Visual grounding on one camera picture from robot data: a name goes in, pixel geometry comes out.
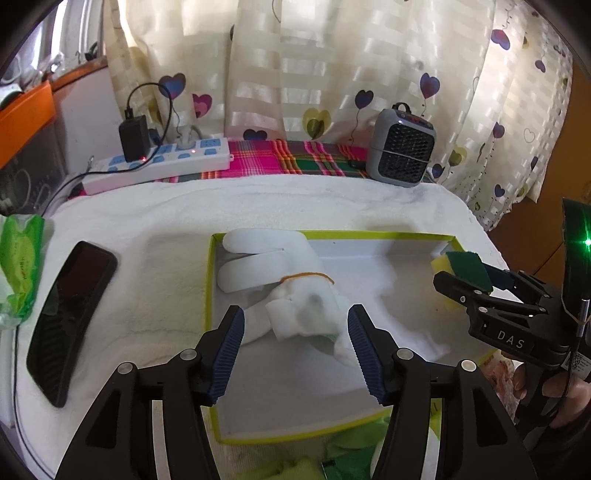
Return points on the cream curtain with hearts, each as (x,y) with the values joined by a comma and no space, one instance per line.
(300,69)

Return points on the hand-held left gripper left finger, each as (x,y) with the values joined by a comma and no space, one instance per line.
(228,355)

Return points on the orange wooden ledge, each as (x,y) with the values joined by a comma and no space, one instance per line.
(78,74)

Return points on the floral printed packet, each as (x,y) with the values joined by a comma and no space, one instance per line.
(501,378)

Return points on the green tissue packet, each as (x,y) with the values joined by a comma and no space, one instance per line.
(346,470)

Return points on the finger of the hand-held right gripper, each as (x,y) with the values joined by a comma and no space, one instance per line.
(501,277)
(461,295)

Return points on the black phone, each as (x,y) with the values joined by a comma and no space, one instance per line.
(69,323)

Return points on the brown wooden furniture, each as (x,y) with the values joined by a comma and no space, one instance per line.
(545,240)

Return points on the black charger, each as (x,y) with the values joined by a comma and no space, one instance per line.
(134,138)

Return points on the grey fan heater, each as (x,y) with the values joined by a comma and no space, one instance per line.
(401,147)

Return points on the white plug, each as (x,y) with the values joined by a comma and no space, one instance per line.
(187,137)

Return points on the white box with yellow-green rim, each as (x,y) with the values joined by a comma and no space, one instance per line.
(286,397)

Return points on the white gloves bundle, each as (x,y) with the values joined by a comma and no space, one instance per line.
(300,300)

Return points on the white power strip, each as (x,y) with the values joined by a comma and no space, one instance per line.
(194,154)

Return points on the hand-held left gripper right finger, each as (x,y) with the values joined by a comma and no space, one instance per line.
(364,355)

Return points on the dark translucent storage box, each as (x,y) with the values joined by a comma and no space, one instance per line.
(27,175)

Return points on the yellow sponge with green pad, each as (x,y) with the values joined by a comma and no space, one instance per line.
(466,270)

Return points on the plaid cloth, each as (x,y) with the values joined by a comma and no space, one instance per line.
(286,159)

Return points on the person's right hand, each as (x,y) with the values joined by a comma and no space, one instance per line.
(519,383)

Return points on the green and white tissue pack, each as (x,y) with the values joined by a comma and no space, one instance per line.
(21,258)

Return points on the orange rubber band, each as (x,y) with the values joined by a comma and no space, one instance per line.
(304,276)

